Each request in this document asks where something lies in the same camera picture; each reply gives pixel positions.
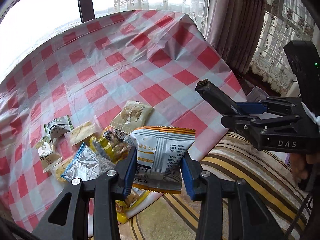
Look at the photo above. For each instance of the striped sofa cushion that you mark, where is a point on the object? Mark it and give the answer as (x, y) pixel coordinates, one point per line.
(176, 216)

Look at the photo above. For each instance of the mauve curtain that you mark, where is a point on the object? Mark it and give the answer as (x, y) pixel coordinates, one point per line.
(233, 30)

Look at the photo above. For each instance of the brown white snack packet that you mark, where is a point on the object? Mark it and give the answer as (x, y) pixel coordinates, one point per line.
(48, 155)

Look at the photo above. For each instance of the green white snack packet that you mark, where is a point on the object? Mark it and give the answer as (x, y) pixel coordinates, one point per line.
(58, 127)

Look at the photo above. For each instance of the yellow tofu snack packet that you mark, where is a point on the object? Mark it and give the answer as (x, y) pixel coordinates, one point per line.
(109, 145)

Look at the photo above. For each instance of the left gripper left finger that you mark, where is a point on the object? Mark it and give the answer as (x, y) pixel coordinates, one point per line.
(67, 218)

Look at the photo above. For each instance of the clear biscuit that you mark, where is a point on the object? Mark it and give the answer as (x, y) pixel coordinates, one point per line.
(82, 133)

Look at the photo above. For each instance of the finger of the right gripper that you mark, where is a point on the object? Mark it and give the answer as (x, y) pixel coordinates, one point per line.
(250, 127)
(223, 104)

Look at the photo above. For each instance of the silver blue snack packet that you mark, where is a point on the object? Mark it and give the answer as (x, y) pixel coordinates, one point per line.
(87, 165)

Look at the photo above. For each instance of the white lace curtain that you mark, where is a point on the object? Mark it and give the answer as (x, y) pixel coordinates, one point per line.
(284, 20)

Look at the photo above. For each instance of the yellow snack packet at edge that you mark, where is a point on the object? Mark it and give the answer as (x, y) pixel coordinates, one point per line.
(134, 199)

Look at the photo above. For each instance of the right hand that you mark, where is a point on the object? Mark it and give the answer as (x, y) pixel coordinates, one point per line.
(299, 162)

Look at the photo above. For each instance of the clear yellow pastry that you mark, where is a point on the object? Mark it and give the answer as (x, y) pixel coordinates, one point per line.
(59, 168)

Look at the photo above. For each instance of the red white checkered tablecloth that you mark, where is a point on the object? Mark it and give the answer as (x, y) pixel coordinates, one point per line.
(90, 72)

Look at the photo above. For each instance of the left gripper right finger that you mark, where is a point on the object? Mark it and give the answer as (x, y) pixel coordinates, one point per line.
(231, 203)

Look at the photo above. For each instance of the white orange snack packet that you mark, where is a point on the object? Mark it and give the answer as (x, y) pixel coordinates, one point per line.
(159, 153)

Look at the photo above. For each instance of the beige nut snack packet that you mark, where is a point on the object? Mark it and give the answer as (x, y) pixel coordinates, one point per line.
(132, 116)

